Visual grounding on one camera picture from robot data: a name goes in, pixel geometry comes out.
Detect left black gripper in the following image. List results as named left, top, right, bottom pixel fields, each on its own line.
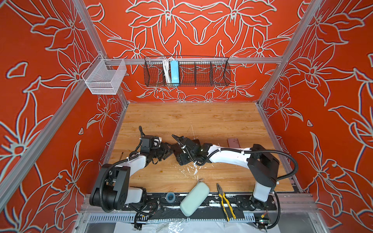
left=150, top=142, right=175, bottom=161

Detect blue tape roll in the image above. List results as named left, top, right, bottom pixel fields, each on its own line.
left=165, top=192, right=176, bottom=203

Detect light blue box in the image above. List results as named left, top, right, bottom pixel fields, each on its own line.
left=170, top=60, right=180, bottom=86

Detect green circuit board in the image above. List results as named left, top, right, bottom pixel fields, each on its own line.
left=255, top=214, right=271, bottom=228

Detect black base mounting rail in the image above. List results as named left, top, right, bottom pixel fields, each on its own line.
left=122, top=192, right=278, bottom=224

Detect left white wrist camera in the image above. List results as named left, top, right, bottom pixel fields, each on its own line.
left=153, top=136, right=162, bottom=146

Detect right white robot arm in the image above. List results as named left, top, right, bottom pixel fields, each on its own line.
left=172, top=135, right=299, bottom=209

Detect pink phone case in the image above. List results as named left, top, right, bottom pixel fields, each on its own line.
left=227, top=138, right=241, bottom=149

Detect clear plastic wall bin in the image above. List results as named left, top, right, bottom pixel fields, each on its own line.
left=82, top=54, right=127, bottom=95

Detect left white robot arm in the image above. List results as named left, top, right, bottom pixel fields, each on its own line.
left=89, top=126, right=173, bottom=213

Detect black wire wall basket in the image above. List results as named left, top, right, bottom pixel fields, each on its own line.
left=144, top=55, right=231, bottom=87

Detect yellow handled pliers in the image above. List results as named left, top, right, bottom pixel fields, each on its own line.
left=216, top=183, right=237, bottom=222

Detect mint green glasses case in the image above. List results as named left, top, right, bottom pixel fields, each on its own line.
left=180, top=182, right=210, bottom=217

